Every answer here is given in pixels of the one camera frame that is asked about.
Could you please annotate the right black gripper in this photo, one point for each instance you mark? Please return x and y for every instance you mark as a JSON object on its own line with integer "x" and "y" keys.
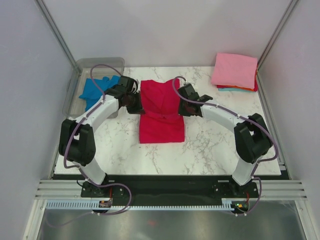
{"x": 181, "y": 112}

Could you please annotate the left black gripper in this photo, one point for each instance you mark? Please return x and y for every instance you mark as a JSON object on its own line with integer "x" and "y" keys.
{"x": 138, "y": 109}

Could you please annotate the red t shirt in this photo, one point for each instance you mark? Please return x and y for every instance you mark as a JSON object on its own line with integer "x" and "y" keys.
{"x": 161, "y": 122}

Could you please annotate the clear plastic bin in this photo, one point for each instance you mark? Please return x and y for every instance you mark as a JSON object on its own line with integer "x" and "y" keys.
{"x": 73, "y": 105}

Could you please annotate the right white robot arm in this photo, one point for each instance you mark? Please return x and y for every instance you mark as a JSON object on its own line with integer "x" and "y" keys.
{"x": 251, "y": 135}

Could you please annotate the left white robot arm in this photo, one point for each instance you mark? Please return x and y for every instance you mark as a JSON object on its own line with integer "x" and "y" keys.
{"x": 77, "y": 137}

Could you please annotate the blue t shirt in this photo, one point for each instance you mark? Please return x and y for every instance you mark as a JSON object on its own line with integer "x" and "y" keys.
{"x": 91, "y": 94}

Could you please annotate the teal folded t shirt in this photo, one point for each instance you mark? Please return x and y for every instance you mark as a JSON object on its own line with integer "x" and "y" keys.
{"x": 230, "y": 89}

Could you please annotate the pink folded t shirt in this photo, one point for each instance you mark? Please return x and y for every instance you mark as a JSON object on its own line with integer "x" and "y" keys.
{"x": 234, "y": 70}

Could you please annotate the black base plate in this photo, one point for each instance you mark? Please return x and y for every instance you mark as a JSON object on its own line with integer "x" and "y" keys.
{"x": 170, "y": 190}

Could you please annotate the white slotted cable duct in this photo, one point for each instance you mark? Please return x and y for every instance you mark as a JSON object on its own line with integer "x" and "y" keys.
{"x": 96, "y": 205}

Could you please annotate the left aluminium frame post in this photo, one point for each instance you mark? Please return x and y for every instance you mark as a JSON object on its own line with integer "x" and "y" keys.
{"x": 57, "y": 33}

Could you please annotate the aluminium frame post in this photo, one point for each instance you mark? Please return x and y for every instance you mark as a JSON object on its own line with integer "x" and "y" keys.
{"x": 57, "y": 33}
{"x": 277, "y": 31}

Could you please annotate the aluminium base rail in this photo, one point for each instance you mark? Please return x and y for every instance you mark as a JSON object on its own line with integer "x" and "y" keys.
{"x": 271, "y": 190}

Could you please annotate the right aluminium frame post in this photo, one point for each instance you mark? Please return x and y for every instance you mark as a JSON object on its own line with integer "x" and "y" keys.
{"x": 277, "y": 31}

